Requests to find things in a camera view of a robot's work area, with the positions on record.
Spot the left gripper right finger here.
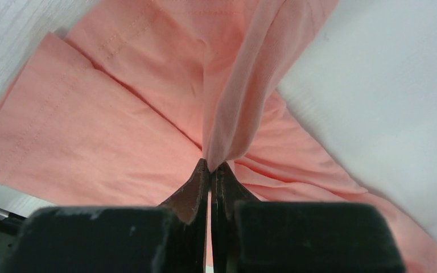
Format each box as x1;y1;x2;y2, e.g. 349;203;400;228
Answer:
211;163;405;272

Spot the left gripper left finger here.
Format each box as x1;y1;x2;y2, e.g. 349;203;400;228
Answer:
0;159;209;272

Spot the pink t shirt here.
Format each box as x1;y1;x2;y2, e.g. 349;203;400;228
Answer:
0;1;437;272

